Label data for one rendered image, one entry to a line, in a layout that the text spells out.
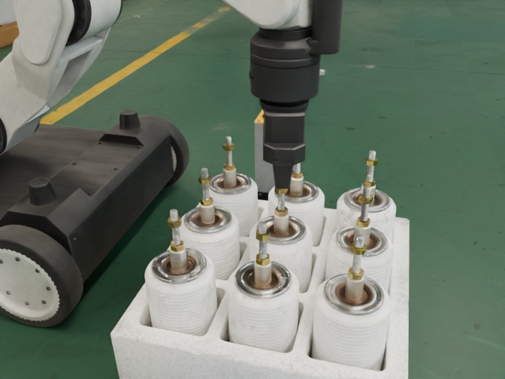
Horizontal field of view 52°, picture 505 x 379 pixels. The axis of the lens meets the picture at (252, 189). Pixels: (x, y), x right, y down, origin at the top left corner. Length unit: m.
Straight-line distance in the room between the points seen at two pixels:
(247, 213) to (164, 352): 0.29
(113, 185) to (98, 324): 0.27
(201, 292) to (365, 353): 0.22
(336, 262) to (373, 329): 0.13
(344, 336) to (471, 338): 0.41
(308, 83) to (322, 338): 0.32
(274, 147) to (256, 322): 0.22
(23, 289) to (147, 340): 0.36
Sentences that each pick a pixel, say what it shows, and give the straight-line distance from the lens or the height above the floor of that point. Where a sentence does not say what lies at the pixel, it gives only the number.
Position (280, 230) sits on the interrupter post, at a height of 0.26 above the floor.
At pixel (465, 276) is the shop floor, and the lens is 1.17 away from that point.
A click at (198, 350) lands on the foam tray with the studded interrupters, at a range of 0.70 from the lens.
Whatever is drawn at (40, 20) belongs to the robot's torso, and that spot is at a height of 0.51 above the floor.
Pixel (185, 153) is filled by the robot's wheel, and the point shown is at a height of 0.11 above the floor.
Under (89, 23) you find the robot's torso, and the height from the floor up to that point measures 0.50.
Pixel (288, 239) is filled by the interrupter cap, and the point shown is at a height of 0.25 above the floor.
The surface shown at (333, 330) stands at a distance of 0.66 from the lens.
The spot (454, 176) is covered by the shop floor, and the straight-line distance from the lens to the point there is 1.54.
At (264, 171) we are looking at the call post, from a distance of 1.03.
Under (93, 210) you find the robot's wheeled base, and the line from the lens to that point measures 1.02.
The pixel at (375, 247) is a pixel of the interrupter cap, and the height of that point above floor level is 0.25.
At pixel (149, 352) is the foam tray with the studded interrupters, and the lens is 0.74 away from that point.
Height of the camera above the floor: 0.69
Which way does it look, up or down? 30 degrees down
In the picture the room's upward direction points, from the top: 1 degrees counter-clockwise
